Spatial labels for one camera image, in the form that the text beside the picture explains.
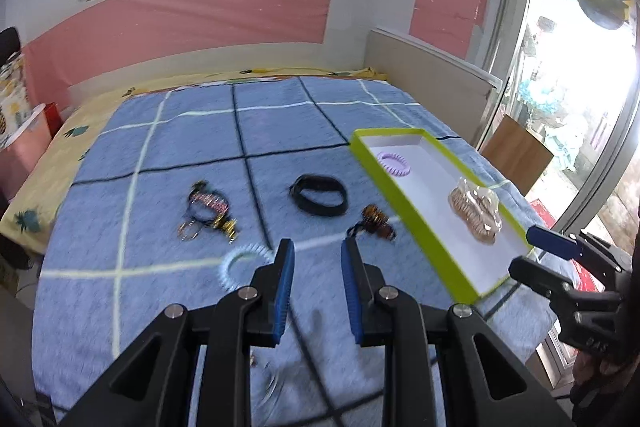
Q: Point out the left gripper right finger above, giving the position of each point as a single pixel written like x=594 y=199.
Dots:
x=453 y=351

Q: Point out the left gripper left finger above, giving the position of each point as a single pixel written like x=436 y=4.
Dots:
x=194 y=364

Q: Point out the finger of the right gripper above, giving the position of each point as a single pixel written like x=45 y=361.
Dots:
x=553 y=243
x=541 y=280

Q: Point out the clear pink hair claw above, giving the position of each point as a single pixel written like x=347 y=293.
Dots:
x=478 y=207

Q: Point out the black hair tie colourful charm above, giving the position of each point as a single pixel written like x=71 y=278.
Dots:
x=206 y=205

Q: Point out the black wristband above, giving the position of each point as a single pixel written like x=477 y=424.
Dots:
x=321 y=196

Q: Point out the person's right hand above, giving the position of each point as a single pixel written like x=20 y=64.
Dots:
x=592 y=376

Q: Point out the lime green cardboard box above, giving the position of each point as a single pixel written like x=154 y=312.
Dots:
x=415 y=173

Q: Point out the wooden board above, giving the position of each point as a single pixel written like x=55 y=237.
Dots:
x=517 y=154

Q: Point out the beige headboard panel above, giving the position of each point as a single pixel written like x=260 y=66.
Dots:
x=455 y=91

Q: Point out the blue checked bed sheet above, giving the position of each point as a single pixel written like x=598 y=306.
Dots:
x=115 y=258

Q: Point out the pink plastic storage bin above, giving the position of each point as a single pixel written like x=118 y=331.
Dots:
x=23 y=151

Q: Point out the red box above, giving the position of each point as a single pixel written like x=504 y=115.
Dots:
x=53 y=118

